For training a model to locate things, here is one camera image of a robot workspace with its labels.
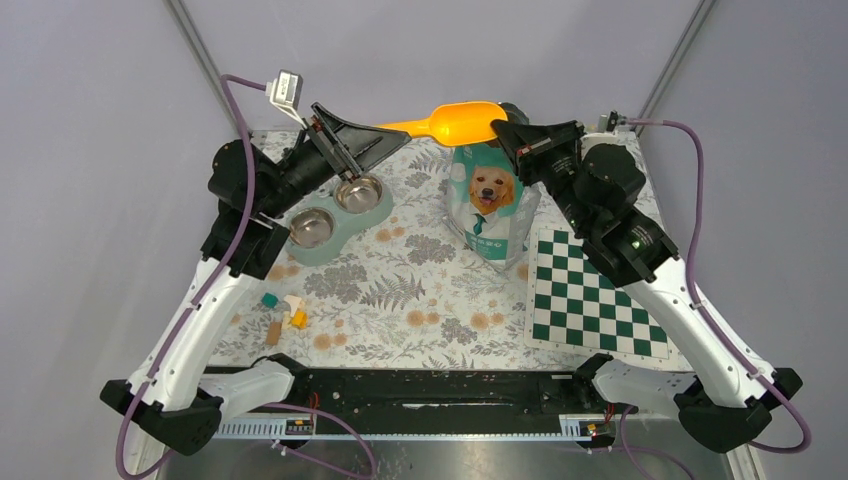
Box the green white chessboard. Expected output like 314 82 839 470
524 225 686 370

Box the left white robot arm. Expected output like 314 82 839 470
100 104 410 456

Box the yellow toy block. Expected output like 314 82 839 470
290 310 308 329

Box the teal toy block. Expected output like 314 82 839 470
260 293 279 310

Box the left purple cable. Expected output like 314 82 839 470
115 74 378 480

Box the green double pet bowl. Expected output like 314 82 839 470
285 174 394 267

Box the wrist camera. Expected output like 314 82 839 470
265 69 307 129
596 110 628 133

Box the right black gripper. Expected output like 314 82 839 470
492 119 595 234

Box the orange plastic scoop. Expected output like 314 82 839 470
378 101 508 147

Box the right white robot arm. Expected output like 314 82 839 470
491 120 802 453

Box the floral tablecloth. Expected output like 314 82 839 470
208 129 709 374

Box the white toy block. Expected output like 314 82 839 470
283 295 303 318

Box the green dog food bag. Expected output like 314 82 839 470
445 140 541 271

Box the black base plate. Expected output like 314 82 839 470
205 352 639 435

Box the brown wooden block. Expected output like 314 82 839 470
265 322 283 346

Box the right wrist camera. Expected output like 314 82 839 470
596 110 628 133

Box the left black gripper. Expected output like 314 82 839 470
261 102 413 219

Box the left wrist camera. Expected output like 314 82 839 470
265 69 307 129

